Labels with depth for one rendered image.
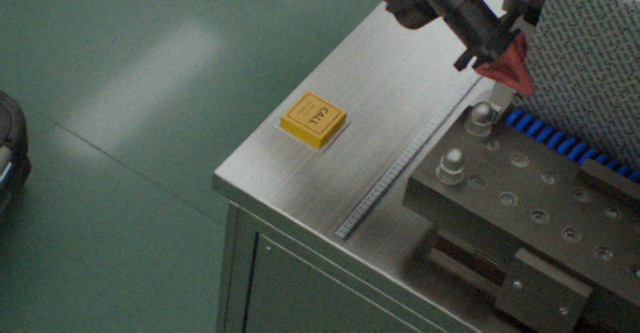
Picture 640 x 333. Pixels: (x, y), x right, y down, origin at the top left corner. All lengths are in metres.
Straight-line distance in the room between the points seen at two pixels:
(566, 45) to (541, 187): 0.18
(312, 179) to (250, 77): 1.39
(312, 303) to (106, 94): 1.36
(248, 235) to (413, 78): 0.35
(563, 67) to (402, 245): 0.32
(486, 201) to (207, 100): 1.54
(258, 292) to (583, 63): 0.59
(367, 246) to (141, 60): 1.55
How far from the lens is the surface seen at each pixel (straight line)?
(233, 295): 1.88
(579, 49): 1.58
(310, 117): 1.74
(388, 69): 1.87
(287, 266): 1.74
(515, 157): 1.62
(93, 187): 2.83
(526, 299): 1.57
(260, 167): 1.71
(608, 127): 1.63
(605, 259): 1.55
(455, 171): 1.55
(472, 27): 1.61
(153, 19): 3.20
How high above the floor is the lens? 2.20
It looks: 49 degrees down
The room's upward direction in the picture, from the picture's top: 11 degrees clockwise
